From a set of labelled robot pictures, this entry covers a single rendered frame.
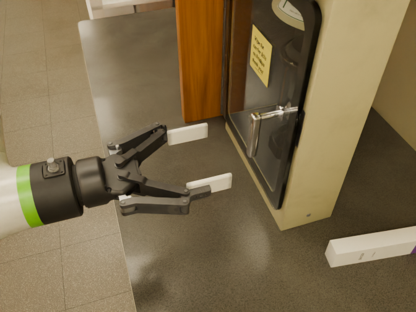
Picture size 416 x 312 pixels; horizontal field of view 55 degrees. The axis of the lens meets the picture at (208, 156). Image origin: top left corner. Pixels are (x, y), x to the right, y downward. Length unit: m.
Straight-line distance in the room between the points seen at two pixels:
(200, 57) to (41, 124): 1.84
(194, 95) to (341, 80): 0.47
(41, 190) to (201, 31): 0.48
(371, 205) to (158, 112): 0.56
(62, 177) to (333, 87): 0.40
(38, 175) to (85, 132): 1.91
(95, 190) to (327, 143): 0.36
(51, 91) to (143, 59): 1.69
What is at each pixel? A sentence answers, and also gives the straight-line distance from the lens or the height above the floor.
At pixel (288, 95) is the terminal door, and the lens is 0.61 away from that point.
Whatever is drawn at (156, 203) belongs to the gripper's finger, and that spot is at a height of 1.15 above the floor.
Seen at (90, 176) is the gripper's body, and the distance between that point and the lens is 0.59.
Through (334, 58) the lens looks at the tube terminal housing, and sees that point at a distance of 0.55.
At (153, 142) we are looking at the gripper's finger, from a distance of 0.66.
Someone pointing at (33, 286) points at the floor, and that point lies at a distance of 1.94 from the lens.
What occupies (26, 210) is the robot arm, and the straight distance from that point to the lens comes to 0.60.
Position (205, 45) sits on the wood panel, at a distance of 0.91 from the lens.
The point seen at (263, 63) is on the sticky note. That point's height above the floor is 1.24.
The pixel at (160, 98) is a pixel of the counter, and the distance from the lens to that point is 1.10.
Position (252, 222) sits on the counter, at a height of 0.94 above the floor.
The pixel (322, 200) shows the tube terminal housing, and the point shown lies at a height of 1.01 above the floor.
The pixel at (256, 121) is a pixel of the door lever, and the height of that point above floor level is 1.20.
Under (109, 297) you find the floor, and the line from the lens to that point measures 1.81.
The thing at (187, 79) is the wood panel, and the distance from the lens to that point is 0.94.
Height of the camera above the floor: 1.60
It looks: 45 degrees down
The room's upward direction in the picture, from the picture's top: straight up
